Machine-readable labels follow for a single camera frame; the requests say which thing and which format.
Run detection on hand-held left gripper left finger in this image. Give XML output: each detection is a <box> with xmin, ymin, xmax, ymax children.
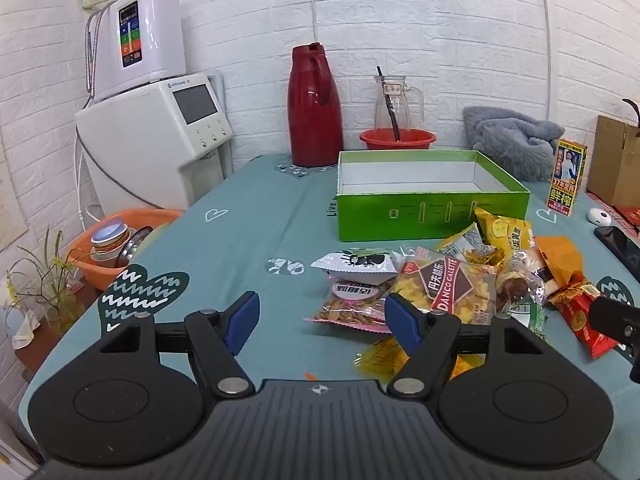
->
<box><xmin>99</xmin><ymin>291</ymin><xmax>261</xmax><ymax>397</ymax></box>

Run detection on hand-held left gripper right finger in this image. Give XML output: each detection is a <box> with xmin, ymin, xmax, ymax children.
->
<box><xmin>384</xmin><ymin>292</ymin><xmax>546</xmax><ymax>397</ymax></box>

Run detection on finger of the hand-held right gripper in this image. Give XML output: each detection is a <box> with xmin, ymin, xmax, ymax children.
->
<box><xmin>587</xmin><ymin>296</ymin><xmax>640</xmax><ymax>361</ymax></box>

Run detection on pink peanut packet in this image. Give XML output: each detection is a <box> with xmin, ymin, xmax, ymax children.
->
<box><xmin>304</xmin><ymin>277</ymin><xmax>396</xmax><ymax>335</ymax></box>

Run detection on white black snack packet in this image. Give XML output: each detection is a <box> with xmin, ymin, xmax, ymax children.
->
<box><xmin>311</xmin><ymin>247</ymin><xmax>408</xmax><ymax>286</ymax></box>

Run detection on orange snack packet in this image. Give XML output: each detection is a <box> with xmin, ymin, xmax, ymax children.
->
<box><xmin>534</xmin><ymin>236</ymin><xmax>586</xmax><ymax>287</ymax></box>

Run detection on green cardboard box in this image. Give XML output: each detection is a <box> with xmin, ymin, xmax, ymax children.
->
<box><xmin>335</xmin><ymin>149</ymin><xmax>531</xmax><ymax>243</ymax></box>

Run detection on red snack packet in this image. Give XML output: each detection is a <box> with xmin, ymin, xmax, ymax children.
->
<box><xmin>547</xmin><ymin>280</ymin><xmax>621</xmax><ymax>359</ymax></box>

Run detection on flat yellow snack packet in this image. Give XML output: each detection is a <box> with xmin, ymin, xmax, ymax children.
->
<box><xmin>354</xmin><ymin>337</ymin><xmax>486</xmax><ymax>381</ymax></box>

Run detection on yellow cracker packet dark label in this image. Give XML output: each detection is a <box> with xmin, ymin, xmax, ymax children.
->
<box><xmin>387</xmin><ymin>247</ymin><xmax>501</xmax><ymax>326</ymax></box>

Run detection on teal printed tablecloth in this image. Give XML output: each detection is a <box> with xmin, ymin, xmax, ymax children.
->
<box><xmin>17</xmin><ymin>152</ymin><xmax>640</xmax><ymax>461</ymax></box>

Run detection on black phone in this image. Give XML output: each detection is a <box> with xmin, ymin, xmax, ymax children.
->
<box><xmin>593</xmin><ymin>226</ymin><xmax>640</xmax><ymax>263</ymax></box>

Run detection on gold green snack packet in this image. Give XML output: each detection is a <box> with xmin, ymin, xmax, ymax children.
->
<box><xmin>434</xmin><ymin>222</ymin><xmax>496</xmax><ymax>266</ymax></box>

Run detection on red plaid cloth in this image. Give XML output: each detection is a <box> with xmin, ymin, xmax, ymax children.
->
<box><xmin>614</xmin><ymin>204</ymin><xmax>640</xmax><ymax>235</ymax></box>

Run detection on clear packet brown balls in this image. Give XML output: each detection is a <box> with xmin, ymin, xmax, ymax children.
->
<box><xmin>495</xmin><ymin>247</ymin><xmax>551</xmax><ymax>318</ymax></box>

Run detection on metal bowl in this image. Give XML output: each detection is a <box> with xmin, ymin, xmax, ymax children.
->
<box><xmin>115</xmin><ymin>227</ymin><xmax>153</xmax><ymax>268</ymax></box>

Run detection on yellow chip packet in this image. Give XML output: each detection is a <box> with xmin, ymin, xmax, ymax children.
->
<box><xmin>474</xmin><ymin>208</ymin><xmax>535</xmax><ymax>266</ymax></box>

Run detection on yellow printed carton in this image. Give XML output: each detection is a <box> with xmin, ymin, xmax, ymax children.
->
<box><xmin>545</xmin><ymin>138</ymin><xmax>588</xmax><ymax>217</ymax></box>

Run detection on blue lidded container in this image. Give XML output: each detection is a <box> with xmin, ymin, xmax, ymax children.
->
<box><xmin>90</xmin><ymin>220</ymin><xmax>132</xmax><ymax>261</ymax></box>

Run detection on brown cardboard box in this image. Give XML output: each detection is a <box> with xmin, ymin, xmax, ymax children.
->
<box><xmin>586</xmin><ymin>114</ymin><xmax>640</xmax><ymax>208</ymax></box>

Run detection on orange plastic basin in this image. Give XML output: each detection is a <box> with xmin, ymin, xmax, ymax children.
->
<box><xmin>66</xmin><ymin>208</ymin><xmax>185</xmax><ymax>291</ymax></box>

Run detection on red plastic basket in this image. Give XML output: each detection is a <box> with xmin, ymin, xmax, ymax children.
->
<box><xmin>359</xmin><ymin>129</ymin><xmax>437</xmax><ymax>151</ymax></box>

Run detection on green potted plant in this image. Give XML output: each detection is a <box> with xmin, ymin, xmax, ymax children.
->
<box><xmin>5</xmin><ymin>227</ymin><xmax>93</xmax><ymax>331</ymax></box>

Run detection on red thermos jug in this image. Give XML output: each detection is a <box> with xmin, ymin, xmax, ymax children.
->
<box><xmin>287</xmin><ymin>42</ymin><xmax>345</xmax><ymax>168</ymax></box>

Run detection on grey fluffy cloth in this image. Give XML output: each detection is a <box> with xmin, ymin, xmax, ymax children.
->
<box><xmin>462</xmin><ymin>106</ymin><xmax>566</xmax><ymax>183</ymax></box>

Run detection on glass pitcher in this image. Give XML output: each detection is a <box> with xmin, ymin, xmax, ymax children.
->
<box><xmin>372</xmin><ymin>75</ymin><xmax>426</xmax><ymax>133</ymax></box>

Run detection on white machine with screen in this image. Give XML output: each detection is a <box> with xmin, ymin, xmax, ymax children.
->
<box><xmin>75</xmin><ymin>72</ymin><xmax>235</xmax><ymax>211</ymax></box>

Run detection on black chopsticks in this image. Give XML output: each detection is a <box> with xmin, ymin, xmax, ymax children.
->
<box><xmin>376</xmin><ymin>66</ymin><xmax>402</xmax><ymax>142</ymax></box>

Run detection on white water purifier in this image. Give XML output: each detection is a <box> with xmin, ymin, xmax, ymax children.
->
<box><xmin>95</xmin><ymin>0</ymin><xmax>187</xmax><ymax>102</ymax></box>

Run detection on white wall pipe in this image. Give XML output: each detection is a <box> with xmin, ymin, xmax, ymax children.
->
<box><xmin>535</xmin><ymin>0</ymin><xmax>553</xmax><ymax>123</ymax></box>

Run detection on metal flexible hose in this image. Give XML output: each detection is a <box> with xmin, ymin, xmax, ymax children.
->
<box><xmin>84</xmin><ymin>10</ymin><xmax>103</xmax><ymax>98</ymax></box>

